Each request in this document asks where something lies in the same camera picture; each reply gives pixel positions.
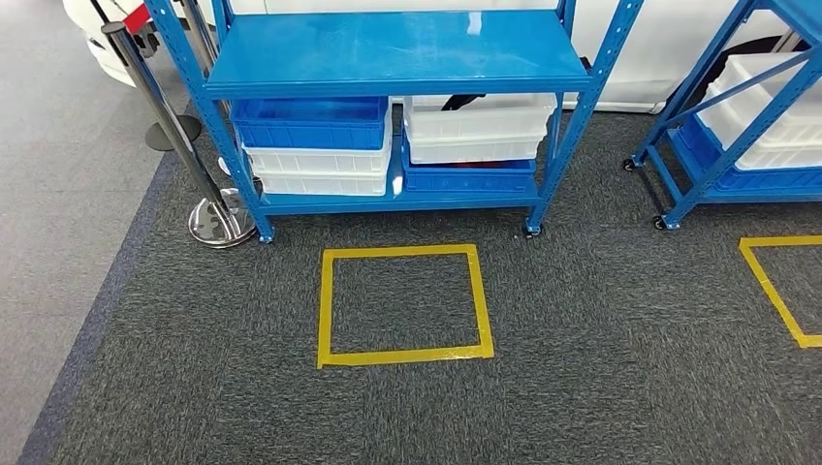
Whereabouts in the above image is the blue metal shelf rack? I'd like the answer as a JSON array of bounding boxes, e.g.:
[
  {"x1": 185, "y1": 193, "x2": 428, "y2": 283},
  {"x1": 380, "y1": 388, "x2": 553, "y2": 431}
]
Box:
[{"x1": 142, "y1": 0, "x2": 646, "y2": 245}]

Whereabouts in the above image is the blue wheeled shelf rack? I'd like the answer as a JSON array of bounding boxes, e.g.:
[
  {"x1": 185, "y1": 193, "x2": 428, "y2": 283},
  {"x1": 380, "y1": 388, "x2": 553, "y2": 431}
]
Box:
[{"x1": 621, "y1": 0, "x2": 822, "y2": 231}]

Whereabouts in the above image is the blue plastic crate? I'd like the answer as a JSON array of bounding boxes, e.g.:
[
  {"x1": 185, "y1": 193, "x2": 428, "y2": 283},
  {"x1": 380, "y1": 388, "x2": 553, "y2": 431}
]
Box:
[
  {"x1": 400, "y1": 138, "x2": 537, "y2": 194},
  {"x1": 674, "y1": 115, "x2": 822, "y2": 194},
  {"x1": 231, "y1": 96, "x2": 391, "y2": 151}
]

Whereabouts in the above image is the red item in crate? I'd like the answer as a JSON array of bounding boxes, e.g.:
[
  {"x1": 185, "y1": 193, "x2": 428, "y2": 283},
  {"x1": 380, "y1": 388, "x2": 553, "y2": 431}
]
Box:
[{"x1": 436, "y1": 160, "x2": 515, "y2": 170}]

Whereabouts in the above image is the chrome base stanchion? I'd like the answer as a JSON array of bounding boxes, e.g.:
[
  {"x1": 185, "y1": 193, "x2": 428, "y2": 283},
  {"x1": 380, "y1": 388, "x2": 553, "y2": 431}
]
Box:
[{"x1": 101, "y1": 20, "x2": 258, "y2": 250}]

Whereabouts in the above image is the white car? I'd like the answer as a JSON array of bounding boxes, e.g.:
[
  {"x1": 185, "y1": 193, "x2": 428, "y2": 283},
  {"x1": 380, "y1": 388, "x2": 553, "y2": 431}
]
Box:
[{"x1": 62, "y1": 0, "x2": 798, "y2": 115}]

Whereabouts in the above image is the red barrier belt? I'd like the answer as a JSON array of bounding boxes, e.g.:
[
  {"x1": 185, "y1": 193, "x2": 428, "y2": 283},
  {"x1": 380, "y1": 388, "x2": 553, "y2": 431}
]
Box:
[{"x1": 123, "y1": 3, "x2": 153, "y2": 35}]

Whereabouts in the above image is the black stanchion post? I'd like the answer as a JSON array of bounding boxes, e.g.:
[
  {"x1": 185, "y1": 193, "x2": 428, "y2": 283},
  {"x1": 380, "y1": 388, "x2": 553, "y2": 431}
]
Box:
[{"x1": 89, "y1": 0, "x2": 204, "y2": 153}]

